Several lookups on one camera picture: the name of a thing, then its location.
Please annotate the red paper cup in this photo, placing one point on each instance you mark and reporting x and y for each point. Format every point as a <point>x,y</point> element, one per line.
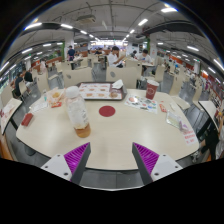
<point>151,90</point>

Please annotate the white leaflet with red print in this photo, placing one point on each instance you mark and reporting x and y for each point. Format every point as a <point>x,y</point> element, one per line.
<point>190,137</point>

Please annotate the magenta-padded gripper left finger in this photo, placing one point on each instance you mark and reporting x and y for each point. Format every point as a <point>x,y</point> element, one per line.
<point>77,158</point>

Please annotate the clear white-capped drink bottle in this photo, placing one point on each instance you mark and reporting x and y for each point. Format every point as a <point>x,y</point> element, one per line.
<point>77,113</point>

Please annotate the clear plastic bag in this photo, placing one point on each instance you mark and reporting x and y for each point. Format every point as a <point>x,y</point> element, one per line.
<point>174,120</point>

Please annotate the white canteen table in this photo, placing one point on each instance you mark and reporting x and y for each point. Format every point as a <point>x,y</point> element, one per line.
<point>208,108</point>
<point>8,113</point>

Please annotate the crumpled food wrapper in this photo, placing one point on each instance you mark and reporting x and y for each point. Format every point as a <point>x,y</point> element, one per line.
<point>56,96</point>

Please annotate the colourful sticker sheet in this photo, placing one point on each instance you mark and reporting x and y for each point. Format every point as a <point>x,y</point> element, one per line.
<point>141,103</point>

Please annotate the dark food tray with liner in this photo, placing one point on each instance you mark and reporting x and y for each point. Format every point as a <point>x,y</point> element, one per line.
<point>96,91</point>

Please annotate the flat round red coaster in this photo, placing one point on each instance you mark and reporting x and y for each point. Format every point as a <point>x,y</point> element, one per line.
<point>107,111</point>

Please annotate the small red sauce packet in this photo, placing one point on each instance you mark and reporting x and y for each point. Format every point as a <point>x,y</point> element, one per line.
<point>163,108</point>

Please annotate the person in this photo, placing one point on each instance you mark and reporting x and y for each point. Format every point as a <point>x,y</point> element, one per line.
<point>71,53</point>
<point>28,77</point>
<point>17,85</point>
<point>145,57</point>
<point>114,58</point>

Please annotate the white paper napkin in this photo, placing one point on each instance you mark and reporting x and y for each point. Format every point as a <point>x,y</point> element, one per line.
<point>117,84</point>

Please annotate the group of beige chairs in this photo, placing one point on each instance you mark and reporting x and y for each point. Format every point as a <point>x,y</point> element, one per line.
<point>175,85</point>

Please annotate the ceiling air conditioner unit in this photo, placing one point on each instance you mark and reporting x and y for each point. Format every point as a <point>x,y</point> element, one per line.
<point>86,18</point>

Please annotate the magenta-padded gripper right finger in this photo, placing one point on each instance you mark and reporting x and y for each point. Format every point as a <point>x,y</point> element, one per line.
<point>146,158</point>

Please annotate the small clear bottle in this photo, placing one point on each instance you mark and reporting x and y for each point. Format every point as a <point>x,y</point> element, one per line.
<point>45,97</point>

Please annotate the group of ceiling lights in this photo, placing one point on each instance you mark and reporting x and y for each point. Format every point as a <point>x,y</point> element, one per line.
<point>168,9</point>

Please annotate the red wallet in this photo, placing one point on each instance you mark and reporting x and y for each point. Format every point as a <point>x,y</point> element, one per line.
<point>27,119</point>

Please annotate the beige chair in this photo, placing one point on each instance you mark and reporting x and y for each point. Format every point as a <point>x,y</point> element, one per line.
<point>78,77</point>
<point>121,76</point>

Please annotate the small red food packet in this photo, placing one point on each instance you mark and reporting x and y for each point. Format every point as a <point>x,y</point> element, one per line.
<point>56,104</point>

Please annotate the white receipt paper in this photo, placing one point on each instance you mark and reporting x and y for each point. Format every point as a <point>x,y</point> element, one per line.
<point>40,106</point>

